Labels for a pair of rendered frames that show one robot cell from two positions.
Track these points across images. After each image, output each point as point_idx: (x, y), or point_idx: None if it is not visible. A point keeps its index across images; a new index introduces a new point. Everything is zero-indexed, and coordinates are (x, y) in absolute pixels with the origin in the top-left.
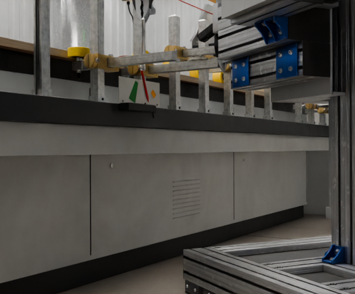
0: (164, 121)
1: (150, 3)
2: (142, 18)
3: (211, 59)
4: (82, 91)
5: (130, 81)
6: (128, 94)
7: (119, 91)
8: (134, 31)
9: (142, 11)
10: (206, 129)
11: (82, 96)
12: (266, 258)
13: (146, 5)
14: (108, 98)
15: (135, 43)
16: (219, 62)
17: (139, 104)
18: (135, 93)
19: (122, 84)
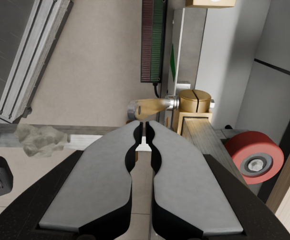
0: (156, 120)
1: (54, 170)
2: (131, 102)
3: (5, 131)
4: None
5: (176, 55)
6: (173, 44)
7: (177, 10)
8: (238, 175)
9: (151, 152)
10: (150, 198)
11: None
12: (18, 2)
13: (101, 163)
14: (267, 125)
15: (217, 146)
16: None
17: (141, 30)
18: (171, 67)
19: (178, 24)
